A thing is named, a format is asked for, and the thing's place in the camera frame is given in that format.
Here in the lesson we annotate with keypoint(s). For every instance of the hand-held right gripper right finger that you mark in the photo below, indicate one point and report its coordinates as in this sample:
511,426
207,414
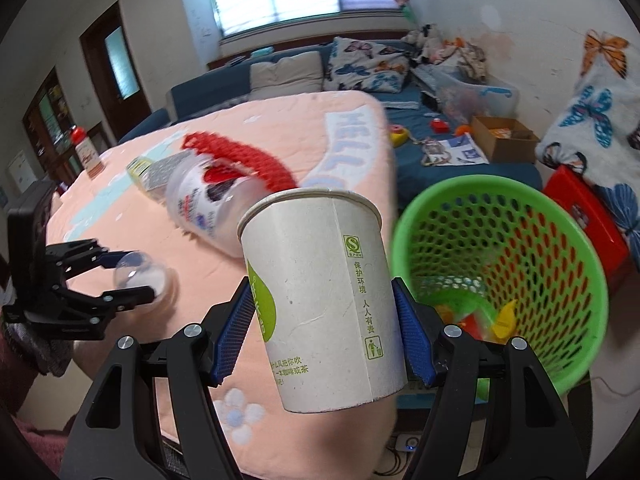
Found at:
415,330

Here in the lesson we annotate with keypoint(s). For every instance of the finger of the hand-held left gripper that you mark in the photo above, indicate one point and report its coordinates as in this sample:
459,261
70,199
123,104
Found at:
110,259
125,299

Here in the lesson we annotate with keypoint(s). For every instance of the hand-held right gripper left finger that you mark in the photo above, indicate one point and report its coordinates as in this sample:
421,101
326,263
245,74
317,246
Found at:
232,330

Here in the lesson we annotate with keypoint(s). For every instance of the white paper cup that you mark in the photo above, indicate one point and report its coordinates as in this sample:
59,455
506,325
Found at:
320,310

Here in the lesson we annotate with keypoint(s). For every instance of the yellow snack packet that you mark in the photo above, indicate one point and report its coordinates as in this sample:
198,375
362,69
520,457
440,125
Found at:
505,320

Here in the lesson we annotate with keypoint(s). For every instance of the green juice carton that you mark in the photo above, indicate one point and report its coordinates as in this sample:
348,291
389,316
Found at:
160,175

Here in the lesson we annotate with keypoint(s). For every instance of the red printed plastic cup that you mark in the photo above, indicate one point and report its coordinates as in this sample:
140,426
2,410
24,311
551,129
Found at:
200,210

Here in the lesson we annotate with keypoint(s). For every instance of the green plastic basket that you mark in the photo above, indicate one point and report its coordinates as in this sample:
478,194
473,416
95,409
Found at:
480,182

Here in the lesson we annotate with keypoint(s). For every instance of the red foam fruit net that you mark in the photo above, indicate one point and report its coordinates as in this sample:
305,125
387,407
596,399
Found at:
250,155

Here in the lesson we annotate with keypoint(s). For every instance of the person's left forearm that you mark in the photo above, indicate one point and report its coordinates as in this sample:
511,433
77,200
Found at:
30,355

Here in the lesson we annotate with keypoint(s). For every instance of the white bottle with red cap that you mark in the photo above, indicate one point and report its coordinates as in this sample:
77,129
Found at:
87,155

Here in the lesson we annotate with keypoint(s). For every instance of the dark wooden cabinet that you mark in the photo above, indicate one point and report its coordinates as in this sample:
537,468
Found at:
50,125

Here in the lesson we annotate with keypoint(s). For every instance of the dark wooden door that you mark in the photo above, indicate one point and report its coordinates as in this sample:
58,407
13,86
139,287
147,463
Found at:
100,85

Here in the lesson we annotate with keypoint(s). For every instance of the blue sofa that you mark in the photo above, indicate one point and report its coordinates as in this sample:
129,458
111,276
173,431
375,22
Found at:
500,175

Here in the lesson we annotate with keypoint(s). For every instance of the printed leaflet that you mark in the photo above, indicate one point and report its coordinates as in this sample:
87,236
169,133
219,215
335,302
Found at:
460,150

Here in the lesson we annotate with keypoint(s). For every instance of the yellow red toy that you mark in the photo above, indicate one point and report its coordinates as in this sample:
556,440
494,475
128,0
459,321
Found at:
399,135

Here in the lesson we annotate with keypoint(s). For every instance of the cardboard box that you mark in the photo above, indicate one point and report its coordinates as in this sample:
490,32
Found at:
505,150

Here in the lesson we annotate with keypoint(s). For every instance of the small red box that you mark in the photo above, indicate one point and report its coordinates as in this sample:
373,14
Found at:
440,126

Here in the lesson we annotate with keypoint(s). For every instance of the small orange toy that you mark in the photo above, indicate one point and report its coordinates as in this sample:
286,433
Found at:
462,130

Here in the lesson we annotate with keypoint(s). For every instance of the red plastic box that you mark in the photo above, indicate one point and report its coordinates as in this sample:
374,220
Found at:
575,200

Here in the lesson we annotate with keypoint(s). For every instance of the clear plastic storage bin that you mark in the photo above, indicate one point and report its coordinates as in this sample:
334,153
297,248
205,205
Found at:
495,100

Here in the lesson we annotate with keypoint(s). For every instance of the beige pillow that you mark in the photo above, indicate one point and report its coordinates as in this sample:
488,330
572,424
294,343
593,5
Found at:
285,75

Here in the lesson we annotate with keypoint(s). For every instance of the teal tissue box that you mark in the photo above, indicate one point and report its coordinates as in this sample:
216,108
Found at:
263,51

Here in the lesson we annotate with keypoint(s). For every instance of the small butterfly print pillow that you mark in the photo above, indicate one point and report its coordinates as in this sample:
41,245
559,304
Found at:
360,65

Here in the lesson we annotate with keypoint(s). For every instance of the pile of toys and cloths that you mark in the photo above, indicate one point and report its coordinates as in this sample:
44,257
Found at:
462,57

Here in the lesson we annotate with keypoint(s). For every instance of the large butterfly print pillow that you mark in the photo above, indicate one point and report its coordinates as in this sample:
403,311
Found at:
600,110

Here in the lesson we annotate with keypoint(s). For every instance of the black white plush toy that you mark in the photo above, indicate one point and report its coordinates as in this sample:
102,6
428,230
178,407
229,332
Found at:
420,42

